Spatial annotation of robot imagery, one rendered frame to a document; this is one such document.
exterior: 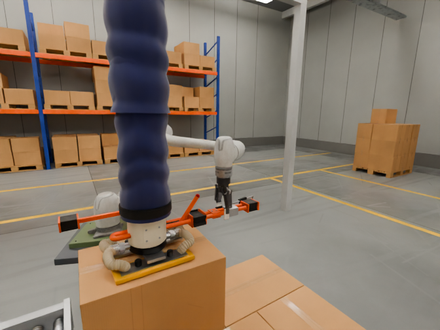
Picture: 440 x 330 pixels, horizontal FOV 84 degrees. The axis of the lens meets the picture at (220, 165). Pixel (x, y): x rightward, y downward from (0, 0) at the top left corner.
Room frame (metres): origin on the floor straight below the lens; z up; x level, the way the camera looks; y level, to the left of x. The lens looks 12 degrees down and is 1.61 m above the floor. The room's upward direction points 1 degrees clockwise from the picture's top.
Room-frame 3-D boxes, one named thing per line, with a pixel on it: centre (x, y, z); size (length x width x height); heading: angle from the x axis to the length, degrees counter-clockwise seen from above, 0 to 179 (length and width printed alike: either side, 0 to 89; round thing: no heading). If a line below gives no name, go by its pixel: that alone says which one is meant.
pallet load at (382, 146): (6.81, -4.60, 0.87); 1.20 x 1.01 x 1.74; 121
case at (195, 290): (1.05, 0.33, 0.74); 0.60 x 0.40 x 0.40; 120
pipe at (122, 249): (1.04, 0.33, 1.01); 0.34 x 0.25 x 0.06; 123
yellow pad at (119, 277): (0.96, 0.28, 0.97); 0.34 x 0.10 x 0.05; 123
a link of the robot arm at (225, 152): (1.28, -0.03, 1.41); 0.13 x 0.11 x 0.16; 155
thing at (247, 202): (1.36, -0.18, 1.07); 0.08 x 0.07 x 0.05; 123
